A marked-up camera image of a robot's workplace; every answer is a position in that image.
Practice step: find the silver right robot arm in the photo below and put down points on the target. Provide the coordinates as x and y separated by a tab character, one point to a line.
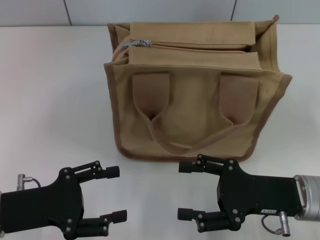
310	197

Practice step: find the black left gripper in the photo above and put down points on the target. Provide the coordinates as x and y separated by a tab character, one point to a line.
37	205

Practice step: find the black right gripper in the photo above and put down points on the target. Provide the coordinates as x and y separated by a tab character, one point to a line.
262	195

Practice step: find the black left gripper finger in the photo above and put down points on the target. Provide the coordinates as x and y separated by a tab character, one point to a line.
117	217

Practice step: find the silver metal zipper pull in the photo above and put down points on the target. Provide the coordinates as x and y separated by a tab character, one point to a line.
135	43

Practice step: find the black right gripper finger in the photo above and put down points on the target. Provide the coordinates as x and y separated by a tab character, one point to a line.
187	167

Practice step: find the khaki canvas food bag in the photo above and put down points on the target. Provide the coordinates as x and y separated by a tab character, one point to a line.
195	112

